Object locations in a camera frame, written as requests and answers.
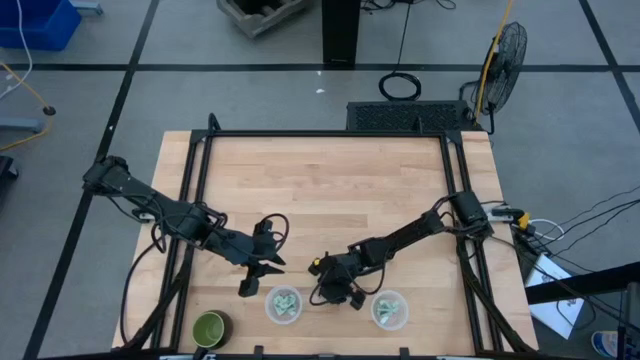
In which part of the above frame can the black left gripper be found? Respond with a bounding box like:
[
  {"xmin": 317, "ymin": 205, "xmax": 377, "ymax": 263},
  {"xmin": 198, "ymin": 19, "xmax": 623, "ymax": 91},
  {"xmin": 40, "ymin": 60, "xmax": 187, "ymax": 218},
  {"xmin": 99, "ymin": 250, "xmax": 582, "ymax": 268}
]
[{"xmin": 232, "ymin": 218, "xmax": 287, "ymax": 299}]

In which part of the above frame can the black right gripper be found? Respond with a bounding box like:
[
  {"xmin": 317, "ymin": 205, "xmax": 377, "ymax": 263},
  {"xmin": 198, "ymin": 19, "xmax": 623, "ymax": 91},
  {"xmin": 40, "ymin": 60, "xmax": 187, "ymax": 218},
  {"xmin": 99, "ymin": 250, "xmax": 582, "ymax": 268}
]
[{"xmin": 308, "ymin": 252, "xmax": 367, "ymax": 311}]

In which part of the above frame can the clear plastic bowl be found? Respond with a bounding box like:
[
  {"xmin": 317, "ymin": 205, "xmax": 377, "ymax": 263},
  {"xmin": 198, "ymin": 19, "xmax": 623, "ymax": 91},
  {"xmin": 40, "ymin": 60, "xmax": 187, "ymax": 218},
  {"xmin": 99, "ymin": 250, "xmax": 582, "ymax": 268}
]
[
  {"xmin": 264, "ymin": 284, "xmax": 304, "ymax": 326},
  {"xmin": 370, "ymin": 289, "xmax": 410, "ymax": 332}
]

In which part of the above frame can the green cup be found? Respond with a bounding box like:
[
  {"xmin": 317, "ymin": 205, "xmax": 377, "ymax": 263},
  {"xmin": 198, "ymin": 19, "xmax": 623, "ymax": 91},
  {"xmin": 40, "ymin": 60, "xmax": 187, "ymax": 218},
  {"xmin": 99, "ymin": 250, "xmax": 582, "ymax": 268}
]
[{"xmin": 191, "ymin": 309, "xmax": 233, "ymax": 350}]

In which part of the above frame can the white power strip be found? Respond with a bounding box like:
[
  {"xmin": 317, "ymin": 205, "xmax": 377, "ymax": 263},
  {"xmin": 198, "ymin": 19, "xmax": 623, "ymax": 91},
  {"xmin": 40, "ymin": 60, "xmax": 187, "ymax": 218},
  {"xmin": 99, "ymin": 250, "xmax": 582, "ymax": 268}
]
[{"xmin": 482, "ymin": 203, "xmax": 516, "ymax": 224}]

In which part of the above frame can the black perforated computer case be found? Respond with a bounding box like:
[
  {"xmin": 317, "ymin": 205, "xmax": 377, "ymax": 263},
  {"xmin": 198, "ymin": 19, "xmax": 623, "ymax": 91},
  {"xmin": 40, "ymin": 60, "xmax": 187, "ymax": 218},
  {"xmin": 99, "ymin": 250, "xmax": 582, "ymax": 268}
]
[{"xmin": 345, "ymin": 99, "xmax": 476, "ymax": 132}]

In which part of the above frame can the white paper sheet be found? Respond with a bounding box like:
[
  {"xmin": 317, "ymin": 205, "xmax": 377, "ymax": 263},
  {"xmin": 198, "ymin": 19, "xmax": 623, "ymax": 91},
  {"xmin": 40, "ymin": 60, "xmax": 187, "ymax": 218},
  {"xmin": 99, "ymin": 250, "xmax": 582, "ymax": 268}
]
[{"xmin": 524, "ymin": 252, "xmax": 586, "ymax": 341}]

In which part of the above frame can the black beam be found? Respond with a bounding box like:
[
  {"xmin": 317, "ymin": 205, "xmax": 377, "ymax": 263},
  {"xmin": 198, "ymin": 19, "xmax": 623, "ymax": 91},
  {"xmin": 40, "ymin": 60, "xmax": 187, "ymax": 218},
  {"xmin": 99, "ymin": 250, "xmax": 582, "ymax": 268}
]
[{"xmin": 524, "ymin": 260, "xmax": 640, "ymax": 305}]

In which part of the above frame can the black upright tower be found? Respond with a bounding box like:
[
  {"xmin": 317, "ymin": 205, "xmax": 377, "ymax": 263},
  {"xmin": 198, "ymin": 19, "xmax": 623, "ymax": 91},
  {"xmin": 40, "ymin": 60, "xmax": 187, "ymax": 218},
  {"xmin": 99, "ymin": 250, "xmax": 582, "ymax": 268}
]
[{"xmin": 321, "ymin": 0, "xmax": 362, "ymax": 66}]

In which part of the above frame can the grey moulded tray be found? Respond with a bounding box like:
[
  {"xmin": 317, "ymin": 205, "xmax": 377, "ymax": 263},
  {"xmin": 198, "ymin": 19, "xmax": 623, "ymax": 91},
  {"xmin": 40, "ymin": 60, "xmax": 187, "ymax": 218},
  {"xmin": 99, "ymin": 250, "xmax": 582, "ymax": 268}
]
[{"xmin": 215, "ymin": 0, "xmax": 309, "ymax": 40}]

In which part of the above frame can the person's shoe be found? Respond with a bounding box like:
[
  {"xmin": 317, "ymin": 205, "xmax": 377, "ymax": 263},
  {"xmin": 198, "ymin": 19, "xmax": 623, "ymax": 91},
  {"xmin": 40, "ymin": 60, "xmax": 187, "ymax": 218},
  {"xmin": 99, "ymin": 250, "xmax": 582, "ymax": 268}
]
[{"xmin": 590, "ymin": 329, "xmax": 621, "ymax": 359}]

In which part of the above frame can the black floor fan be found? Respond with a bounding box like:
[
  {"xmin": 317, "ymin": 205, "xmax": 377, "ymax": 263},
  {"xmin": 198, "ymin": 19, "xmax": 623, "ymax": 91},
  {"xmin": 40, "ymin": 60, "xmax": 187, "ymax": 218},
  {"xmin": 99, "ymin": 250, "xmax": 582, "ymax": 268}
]
[{"xmin": 459, "ymin": 20, "xmax": 529, "ymax": 119}]

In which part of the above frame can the grey metal floor bar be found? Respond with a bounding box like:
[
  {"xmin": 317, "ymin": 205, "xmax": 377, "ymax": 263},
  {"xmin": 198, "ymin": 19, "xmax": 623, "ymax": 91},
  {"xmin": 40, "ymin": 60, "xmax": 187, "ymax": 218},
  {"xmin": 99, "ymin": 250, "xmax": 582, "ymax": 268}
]
[{"xmin": 0, "ymin": 117, "xmax": 46, "ymax": 134}]

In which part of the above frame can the blue plastic bin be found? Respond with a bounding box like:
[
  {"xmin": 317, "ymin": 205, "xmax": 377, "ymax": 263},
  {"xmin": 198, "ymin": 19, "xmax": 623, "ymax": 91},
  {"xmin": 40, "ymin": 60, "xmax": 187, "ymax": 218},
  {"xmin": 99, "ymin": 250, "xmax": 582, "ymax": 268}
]
[{"xmin": 0, "ymin": 0, "xmax": 83, "ymax": 52}]

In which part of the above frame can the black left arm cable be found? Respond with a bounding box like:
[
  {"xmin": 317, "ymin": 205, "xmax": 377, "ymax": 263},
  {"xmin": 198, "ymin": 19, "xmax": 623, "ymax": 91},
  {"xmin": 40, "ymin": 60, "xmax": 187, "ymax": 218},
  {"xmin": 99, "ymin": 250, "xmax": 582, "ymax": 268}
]
[{"xmin": 118, "ymin": 219, "xmax": 171, "ymax": 346}]

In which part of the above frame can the black table frame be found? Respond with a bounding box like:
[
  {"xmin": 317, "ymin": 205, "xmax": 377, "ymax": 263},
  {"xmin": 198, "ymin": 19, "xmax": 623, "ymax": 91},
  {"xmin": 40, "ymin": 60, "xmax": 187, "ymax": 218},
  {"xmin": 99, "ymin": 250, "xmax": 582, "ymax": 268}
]
[{"xmin": 112, "ymin": 112, "xmax": 539, "ymax": 360}]

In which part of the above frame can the black coiled cable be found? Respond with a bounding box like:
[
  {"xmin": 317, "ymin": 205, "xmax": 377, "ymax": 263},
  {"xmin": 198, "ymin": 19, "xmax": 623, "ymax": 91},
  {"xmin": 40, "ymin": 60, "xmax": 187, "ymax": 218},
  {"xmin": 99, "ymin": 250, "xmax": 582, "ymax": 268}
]
[{"xmin": 377, "ymin": 0, "xmax": 423, "ymax": 103}]

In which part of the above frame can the white coiled cable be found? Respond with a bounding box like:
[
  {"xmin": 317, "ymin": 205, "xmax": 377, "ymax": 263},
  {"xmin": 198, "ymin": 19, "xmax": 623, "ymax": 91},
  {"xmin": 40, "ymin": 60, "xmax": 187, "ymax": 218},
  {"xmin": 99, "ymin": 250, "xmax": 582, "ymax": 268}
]
[{"xmin": 528, "ymin": 217, "xmax": 566, "ymax": 242}]

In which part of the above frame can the yellow floor cable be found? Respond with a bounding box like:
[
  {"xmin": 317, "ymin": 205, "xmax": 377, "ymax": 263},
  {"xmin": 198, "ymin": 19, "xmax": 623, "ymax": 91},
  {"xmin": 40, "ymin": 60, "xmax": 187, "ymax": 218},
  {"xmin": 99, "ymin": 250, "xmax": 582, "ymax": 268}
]
[{"xmin": 0, "ymin": 60, "xmax": 55, "ymax": 153}]

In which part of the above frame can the white floor cable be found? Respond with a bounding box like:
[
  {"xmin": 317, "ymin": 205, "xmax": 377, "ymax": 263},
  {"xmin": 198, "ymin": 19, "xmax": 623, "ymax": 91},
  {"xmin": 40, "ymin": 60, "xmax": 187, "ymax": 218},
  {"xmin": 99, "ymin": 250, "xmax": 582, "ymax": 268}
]
[{"xmin": 0, "ymin": 0, "xmax": 34, "ymax": 101}]

